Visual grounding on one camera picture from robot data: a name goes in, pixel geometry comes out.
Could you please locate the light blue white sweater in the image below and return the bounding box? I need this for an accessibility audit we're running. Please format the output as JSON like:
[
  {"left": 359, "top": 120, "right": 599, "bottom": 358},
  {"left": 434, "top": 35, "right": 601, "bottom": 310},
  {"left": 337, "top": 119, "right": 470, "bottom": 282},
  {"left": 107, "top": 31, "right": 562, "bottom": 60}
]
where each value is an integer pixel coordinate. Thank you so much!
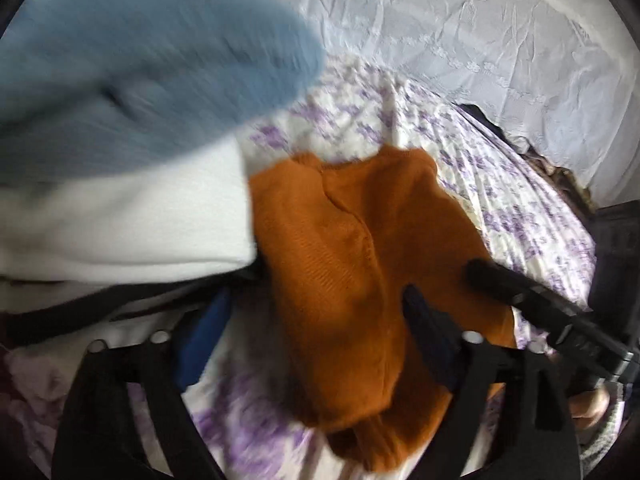
[{"left": 0, "top": 0, "right": 328, "bottom": 346}]

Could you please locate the black clothing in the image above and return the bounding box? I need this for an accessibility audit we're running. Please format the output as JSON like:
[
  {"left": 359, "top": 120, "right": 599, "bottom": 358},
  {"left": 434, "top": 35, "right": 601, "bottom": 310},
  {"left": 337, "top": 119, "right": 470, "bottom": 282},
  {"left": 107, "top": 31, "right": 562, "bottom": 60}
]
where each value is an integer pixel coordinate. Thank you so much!
[{"left": 457, "top": 102, "right": 531, "bottom": 156}]

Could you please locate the pale lilac cloth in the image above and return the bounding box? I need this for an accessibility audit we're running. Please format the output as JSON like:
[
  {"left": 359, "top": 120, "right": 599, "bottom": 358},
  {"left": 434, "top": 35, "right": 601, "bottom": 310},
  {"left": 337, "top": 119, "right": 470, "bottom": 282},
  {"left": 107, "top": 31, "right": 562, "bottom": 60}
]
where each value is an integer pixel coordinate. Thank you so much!
[{"left": 5, "top": 347, "right": 86, "bottom": 441}]

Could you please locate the person's right forearm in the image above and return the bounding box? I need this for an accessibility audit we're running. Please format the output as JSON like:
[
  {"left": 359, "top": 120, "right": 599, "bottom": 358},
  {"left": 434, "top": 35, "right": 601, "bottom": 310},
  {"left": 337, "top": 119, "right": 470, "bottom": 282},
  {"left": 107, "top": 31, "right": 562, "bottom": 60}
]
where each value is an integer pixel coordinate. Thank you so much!
[{"left": 580, "top": 400, "right": 628, "bottom": 476}]

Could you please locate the dark furniture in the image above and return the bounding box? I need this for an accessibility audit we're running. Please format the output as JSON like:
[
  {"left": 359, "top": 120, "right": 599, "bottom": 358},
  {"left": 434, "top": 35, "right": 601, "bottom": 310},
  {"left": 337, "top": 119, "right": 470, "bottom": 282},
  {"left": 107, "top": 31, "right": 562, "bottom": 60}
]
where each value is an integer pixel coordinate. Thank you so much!
[{"left": 587, "top": 205, "right": 640, "bottom": 356}]

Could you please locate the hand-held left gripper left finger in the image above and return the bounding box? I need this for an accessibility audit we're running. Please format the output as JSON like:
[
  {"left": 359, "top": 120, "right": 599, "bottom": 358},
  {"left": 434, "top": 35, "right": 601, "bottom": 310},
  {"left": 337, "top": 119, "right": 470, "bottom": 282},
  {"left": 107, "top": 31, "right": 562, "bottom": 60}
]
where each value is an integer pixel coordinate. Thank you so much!
[{"left": 50, "top": 287, "right": 233, "bottom": 480}]

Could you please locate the person's right hand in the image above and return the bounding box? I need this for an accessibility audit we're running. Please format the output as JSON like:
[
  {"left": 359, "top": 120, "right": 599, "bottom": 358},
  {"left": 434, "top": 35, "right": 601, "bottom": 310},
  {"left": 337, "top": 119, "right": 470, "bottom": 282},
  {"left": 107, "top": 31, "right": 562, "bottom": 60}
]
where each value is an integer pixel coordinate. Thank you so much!
[{"left": 570, "top": 389, "right": 612, "bottom": 431}]

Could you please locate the purple floral bedsheet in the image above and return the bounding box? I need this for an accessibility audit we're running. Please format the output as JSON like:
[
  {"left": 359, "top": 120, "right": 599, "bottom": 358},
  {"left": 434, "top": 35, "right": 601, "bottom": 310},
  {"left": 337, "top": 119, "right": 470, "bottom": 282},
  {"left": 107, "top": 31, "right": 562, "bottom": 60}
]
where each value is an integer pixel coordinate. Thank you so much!
[{"left": 125, "top": 55, "right": 598, "bottom": 480}]

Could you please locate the white lace cloth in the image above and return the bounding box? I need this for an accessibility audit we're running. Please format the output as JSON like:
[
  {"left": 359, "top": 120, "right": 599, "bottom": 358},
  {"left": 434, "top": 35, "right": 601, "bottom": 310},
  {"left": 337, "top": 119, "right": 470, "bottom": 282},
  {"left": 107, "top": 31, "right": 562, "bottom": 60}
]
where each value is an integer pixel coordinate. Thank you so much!
[{"left": 250, "top": 0, "right": 636, "bottom": 211}]

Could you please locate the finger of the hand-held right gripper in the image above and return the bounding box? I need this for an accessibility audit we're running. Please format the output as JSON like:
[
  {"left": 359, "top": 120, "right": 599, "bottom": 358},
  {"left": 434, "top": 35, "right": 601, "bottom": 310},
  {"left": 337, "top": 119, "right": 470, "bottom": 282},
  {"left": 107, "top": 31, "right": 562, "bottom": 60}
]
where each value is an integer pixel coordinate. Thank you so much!
[{"left": 466, "top": 259, "right": 547, "bottom": 319}]

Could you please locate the orange knit cat sweater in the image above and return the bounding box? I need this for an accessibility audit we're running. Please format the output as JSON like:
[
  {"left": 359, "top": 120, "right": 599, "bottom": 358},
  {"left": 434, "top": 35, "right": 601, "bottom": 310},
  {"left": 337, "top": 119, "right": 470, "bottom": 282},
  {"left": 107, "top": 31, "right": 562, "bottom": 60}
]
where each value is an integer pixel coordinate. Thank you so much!
[{"left": 247, "top": 146, "right": 518, "bottom": 473}]

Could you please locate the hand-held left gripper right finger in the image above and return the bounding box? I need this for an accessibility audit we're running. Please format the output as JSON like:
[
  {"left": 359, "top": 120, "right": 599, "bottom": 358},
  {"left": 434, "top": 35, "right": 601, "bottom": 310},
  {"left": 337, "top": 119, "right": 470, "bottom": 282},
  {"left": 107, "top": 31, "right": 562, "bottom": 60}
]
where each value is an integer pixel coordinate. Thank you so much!
[{"left": 402, "top": 284, "right": 583, "bottom": 480}]

